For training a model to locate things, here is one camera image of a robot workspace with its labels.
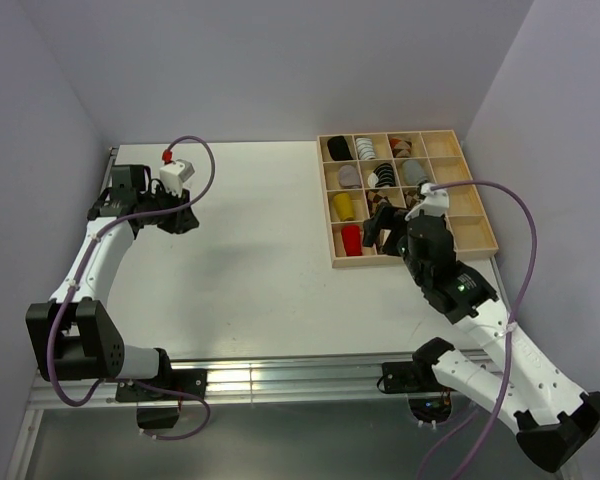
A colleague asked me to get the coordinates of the red sock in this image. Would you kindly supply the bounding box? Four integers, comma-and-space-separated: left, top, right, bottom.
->
341, 225, 363, 257

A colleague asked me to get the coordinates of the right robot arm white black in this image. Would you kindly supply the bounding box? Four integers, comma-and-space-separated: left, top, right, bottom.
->
362, 205, 600, 473

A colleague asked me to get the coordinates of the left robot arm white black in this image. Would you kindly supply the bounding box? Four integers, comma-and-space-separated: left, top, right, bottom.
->
25, 160, 199, 399

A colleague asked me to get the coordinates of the rolled brown argyle sock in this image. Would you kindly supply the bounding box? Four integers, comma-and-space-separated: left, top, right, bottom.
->
366, 190, 391, 217

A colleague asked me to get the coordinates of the rolled yellow sock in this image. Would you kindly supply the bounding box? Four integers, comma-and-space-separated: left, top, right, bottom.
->
332, 192, 356, 222

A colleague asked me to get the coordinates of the rolled dark argyle sock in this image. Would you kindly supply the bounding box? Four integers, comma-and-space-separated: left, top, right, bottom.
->
403, 188, 423, 210

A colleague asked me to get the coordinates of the rolled black striped sock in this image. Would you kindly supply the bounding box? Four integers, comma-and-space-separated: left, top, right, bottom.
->
367, 162, 397, 188

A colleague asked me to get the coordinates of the rolled grey beige sock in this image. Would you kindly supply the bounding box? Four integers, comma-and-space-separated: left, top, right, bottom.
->
337, 164, 362, 189

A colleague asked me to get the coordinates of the wooden compartment tray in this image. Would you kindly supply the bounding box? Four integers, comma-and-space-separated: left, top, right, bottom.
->
317, 130, 471, 268

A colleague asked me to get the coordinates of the rolled white striped sock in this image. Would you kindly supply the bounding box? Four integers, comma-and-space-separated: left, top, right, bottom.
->
355, 137, 377, 160

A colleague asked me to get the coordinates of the rolled orange argyle sock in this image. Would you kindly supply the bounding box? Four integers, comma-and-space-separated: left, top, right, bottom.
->
388, 136, 413, 158

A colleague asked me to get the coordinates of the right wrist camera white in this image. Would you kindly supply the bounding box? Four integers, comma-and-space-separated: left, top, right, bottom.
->
405, 183, 450, 221

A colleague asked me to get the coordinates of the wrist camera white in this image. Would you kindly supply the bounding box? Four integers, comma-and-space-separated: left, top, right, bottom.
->
405, 183, 450, 221
159, 159, 195, 197

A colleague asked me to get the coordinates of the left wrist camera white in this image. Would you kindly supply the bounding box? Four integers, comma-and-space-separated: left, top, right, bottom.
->
159, 159, 195, 197

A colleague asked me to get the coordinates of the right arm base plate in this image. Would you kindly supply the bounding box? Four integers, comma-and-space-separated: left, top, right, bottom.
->
376, 361, 434, 395

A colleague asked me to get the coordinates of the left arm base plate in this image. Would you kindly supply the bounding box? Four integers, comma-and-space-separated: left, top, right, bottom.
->
115, 369, 207, 403

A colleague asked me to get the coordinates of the aluminium frame rail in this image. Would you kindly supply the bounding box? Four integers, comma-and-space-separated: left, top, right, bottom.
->
25, 353, 412, 411

